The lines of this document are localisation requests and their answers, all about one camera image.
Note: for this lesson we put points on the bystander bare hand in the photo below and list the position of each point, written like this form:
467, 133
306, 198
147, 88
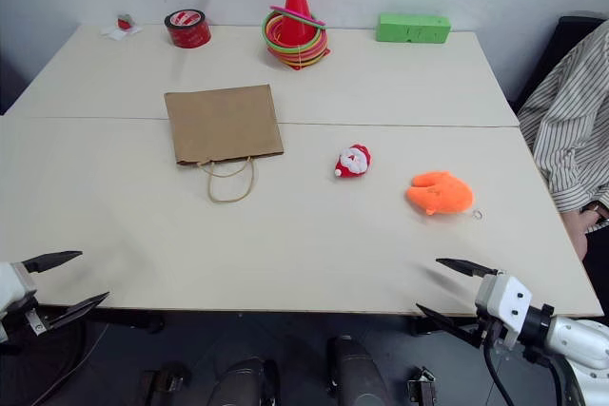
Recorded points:
576, 232

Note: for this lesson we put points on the red tape roll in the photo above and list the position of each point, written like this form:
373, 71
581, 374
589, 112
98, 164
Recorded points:
188, 30

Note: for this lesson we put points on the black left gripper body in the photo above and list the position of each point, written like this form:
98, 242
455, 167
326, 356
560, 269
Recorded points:
21, 325

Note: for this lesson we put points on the person in striped shirt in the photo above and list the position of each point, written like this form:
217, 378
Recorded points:
566, 111

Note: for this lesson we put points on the red plastic cone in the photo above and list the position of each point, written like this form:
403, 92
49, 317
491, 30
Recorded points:
295, 11

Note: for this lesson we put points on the green foam block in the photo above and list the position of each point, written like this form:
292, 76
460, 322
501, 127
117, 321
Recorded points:
411, 28

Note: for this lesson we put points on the black chair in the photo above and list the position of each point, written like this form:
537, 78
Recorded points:
554, 49

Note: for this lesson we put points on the small red green toy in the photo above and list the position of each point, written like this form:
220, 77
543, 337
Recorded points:
124, 21

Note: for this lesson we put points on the small dark metal bracket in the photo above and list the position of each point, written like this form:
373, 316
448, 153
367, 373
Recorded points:
422, 387
164, 382

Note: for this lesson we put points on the brown paper bag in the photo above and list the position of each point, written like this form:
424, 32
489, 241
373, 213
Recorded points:
223, 123

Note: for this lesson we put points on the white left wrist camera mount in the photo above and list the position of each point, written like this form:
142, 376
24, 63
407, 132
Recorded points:
12, 284

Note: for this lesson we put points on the small Santa plush toy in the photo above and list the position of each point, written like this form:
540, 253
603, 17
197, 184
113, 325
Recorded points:
353, 160

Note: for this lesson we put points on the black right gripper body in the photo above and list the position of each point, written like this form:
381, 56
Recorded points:
492, 332

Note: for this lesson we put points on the orange plush toy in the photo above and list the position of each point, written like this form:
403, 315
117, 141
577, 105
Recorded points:
440, 194

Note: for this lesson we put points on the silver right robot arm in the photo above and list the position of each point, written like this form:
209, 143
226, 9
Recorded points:
580, 339

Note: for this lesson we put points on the small red white object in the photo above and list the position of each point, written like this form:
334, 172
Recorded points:
116, 32

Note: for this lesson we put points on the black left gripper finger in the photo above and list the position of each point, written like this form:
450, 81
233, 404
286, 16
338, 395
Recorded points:
78, 311
50, 261

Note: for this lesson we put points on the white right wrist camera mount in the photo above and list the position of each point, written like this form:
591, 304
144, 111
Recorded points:
506, 296

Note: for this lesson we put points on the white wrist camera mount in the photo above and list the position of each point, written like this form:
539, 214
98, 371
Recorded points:
506, 296
12, 284

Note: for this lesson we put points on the dark rounded housing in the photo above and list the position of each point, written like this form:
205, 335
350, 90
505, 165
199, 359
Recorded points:
238, 384
357, 373

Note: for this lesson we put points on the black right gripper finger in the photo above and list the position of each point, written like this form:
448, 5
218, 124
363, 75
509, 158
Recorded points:
468, 268
452, 324

